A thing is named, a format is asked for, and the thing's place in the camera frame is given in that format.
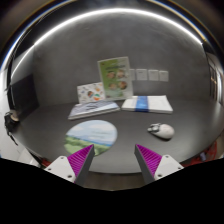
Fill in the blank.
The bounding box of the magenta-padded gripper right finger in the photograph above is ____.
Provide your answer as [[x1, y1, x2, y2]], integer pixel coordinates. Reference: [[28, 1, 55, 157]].
[[134, 143, 185, 185]]

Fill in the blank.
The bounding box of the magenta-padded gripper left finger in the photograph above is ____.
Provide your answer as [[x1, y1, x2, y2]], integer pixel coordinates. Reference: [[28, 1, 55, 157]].
[[44, 143, 96, 188]]

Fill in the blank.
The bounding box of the black flat screen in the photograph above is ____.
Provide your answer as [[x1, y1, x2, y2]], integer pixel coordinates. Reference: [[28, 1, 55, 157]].
[[11, 73, 40, 119]]

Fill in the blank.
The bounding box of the white book with blue band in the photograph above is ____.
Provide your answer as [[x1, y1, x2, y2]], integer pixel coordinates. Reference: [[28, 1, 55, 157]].
[[120, 95, 174, 115]]

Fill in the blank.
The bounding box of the white card with colourful stickers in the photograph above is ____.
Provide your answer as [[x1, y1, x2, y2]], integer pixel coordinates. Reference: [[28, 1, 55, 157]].
[[76, 81, 107, 104]]

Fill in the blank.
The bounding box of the white panda-print computer mouse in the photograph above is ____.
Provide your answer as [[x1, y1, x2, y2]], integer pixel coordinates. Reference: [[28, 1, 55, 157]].
[[147, 122, 176, 140]]

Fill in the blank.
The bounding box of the grey striped book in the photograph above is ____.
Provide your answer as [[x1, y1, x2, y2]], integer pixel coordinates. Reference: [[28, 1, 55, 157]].
[[67, 100, 121, 121]]

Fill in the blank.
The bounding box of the green standing menu sign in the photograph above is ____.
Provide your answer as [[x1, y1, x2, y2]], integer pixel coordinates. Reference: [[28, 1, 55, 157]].
[[97, 56, 134, 101]]

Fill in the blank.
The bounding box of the round landscape-print mouse pad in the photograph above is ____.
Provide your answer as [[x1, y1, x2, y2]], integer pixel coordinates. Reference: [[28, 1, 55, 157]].
[[63, 119, 119, 157]]

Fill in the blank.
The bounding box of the black device with cable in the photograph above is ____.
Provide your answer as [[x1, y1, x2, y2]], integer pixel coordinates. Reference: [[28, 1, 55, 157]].
[[3, 110, 20, 146]]

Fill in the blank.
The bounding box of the white wall socket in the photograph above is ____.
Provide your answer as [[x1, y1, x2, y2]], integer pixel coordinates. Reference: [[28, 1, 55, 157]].
[[135, 68, 148, 81], [147, 69, 160, 82], [158, 70, 170, 83]]

